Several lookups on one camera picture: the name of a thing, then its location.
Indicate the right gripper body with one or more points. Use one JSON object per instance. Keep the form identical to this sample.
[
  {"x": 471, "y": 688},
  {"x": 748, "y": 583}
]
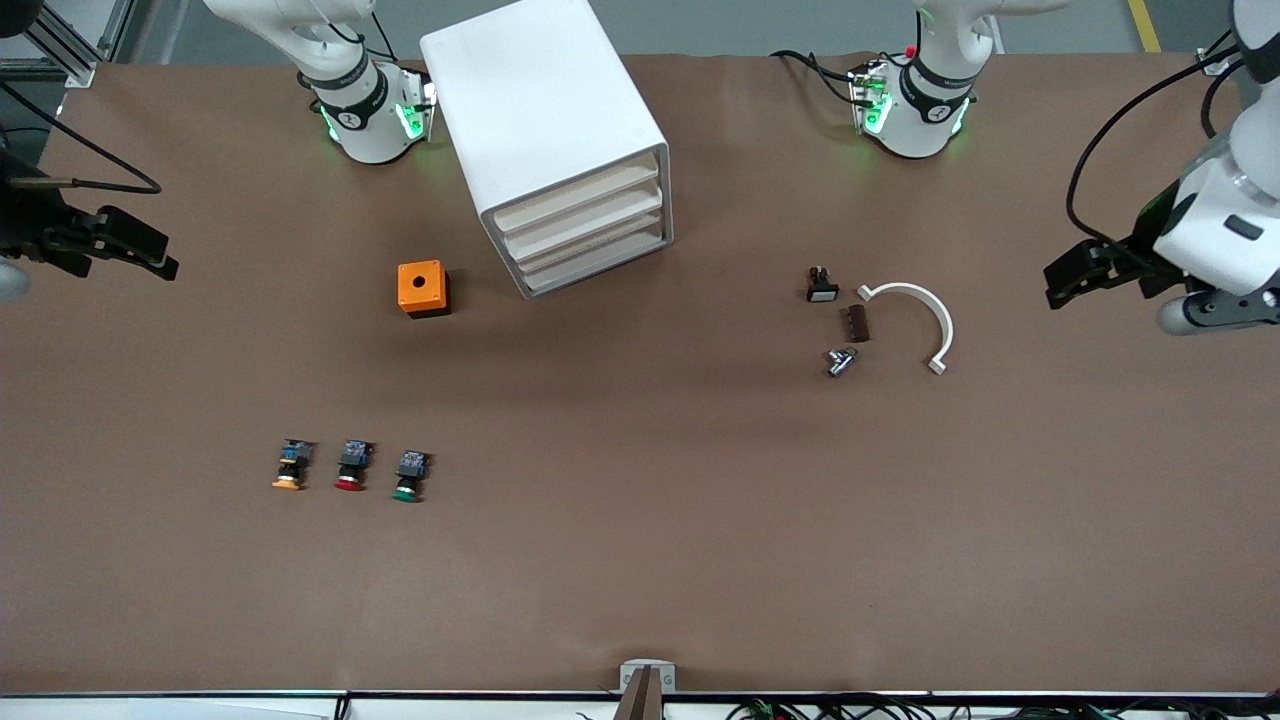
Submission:
[{"x": 22, "y": 224}]

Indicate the green push button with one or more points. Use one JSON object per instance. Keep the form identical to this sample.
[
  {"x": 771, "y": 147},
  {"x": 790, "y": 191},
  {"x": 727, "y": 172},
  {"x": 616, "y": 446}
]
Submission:
[{"x": 410, "y": 475}]

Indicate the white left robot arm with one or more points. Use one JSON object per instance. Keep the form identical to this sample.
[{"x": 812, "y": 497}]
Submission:
[{"x": 920, "y": 110}]

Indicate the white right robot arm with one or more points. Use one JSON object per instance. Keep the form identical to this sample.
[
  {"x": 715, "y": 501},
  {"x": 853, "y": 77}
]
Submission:
[{"x": 365, "y": 110}]

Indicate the white rectangular push button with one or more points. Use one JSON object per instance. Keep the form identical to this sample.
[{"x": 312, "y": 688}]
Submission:
[{"x": 822, "y": 288}]

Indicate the yellow push button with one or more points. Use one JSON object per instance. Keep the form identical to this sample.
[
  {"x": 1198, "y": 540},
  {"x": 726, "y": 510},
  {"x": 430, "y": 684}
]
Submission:
[{"x": 291, "y": 465}]

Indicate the red push button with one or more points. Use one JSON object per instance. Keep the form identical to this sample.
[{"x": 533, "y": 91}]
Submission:
[{"x": 352, "y": 466}]

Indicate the brown cylinder part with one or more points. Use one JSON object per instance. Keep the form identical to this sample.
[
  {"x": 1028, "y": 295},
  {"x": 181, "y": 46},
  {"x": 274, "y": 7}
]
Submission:
[{"x": 855, "y": 324}]

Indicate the chrome tee valve fitting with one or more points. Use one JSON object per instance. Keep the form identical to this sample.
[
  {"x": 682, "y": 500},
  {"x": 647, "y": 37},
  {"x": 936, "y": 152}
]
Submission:
[{"x": 840, "y": 360}]

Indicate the orange box with hole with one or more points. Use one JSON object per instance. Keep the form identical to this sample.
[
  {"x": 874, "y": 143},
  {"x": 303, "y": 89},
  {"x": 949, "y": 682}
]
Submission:
[{"x": 422, "y": 287}]

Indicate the aluminium frame post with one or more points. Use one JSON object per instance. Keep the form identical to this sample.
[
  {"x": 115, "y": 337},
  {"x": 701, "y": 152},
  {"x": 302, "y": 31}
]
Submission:
[
  {"x": 1215, "y": 62},
  {"x": 70, "y": 45}
]

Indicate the grey metal bracket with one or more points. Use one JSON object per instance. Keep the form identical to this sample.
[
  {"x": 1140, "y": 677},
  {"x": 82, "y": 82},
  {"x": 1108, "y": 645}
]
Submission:
[{"x": 648, "y": 678}]

